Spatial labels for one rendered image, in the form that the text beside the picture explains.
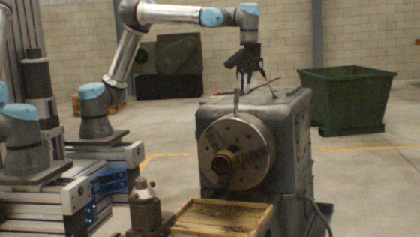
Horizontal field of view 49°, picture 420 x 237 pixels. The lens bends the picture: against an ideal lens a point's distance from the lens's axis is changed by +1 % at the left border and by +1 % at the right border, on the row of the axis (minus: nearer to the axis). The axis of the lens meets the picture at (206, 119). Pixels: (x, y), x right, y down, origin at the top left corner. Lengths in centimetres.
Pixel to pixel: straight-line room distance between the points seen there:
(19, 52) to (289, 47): 1019
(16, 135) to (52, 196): 23
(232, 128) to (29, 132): 77
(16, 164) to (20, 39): 53
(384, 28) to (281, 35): 242
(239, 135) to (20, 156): 83
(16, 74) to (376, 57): 1075
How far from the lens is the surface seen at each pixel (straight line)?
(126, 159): 204
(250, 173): 192
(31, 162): 168
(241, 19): 188
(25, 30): 199
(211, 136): 188
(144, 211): 140
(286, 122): 199
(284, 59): 1181
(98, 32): 1250
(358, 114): 655
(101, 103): 208
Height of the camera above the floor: 161
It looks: 11 degrees down
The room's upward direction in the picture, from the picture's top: 4 degrees counter-clockwise
